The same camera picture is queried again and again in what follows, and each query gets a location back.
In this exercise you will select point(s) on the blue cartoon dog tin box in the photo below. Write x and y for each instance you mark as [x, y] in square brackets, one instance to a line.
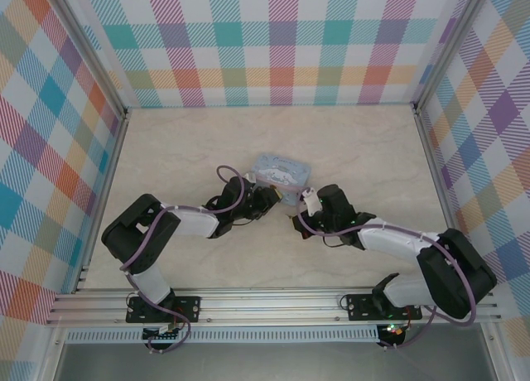
[281, 172]

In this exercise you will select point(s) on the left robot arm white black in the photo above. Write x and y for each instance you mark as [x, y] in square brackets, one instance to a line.
[136, 236]

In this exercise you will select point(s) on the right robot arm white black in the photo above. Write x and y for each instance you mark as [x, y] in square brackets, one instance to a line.
[451, 273]

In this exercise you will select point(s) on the circuit board with green light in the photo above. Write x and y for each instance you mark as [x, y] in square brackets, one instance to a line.
[393, 330]

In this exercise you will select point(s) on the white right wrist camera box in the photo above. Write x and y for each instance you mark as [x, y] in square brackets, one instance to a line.
[309, 201]

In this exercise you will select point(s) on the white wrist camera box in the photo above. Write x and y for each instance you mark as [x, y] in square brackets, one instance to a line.
[309, 201]
[249, 176]

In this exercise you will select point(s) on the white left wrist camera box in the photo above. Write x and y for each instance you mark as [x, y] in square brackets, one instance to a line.
[249, 176]

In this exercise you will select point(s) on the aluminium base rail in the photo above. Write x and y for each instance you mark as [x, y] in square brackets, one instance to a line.
[269, 306]

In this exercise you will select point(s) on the aluminium side rail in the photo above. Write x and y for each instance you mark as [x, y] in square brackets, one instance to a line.
[430, 149]
[117, 149]

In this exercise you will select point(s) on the aluminium frame post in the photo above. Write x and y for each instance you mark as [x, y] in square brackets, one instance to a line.
[449, 45]
[89, 49]

